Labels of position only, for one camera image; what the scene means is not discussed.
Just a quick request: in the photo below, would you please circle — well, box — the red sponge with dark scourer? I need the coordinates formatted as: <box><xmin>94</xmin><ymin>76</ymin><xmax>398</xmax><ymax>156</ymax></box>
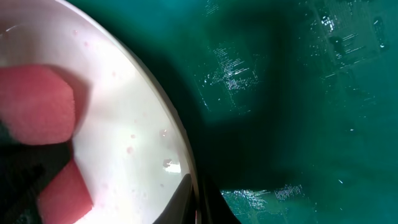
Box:
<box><xmin>1</xmin><ymin>65</ymin><xmax>93</xmax><ymax>223</ymax></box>

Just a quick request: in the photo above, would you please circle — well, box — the white plate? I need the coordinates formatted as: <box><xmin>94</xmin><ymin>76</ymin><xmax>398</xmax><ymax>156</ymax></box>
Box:
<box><xmin>1</xmin><ymin>1</ymin><xmax>197</xmax><ymax>223</ymax></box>

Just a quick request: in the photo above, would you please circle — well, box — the teal plastic tray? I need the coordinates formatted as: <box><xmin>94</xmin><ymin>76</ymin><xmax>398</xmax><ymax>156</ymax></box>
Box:
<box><xmin>75</xmin><ymin>0</ymin><xmax>397</xmax><ymax>223</ymax></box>

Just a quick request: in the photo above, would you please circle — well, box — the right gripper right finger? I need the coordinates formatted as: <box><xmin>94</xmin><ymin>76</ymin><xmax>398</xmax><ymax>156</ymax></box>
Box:
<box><xmin>199</xmin><ymin>177</ymin><xmax>241</xmax><ymax>224</ymax></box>

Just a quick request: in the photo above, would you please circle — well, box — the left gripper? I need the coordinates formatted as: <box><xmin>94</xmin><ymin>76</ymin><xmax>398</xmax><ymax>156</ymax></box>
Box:
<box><xmin>1</xmin><ymin>125</ymin><xmax>72</xmax><ymax>224</ymax></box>

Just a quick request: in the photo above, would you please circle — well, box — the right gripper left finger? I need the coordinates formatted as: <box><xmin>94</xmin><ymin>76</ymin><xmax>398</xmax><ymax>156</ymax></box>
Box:
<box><xmin>154</xmin><ymin>174</ymin><xmax>196</xmax><ymax>224</ymax></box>

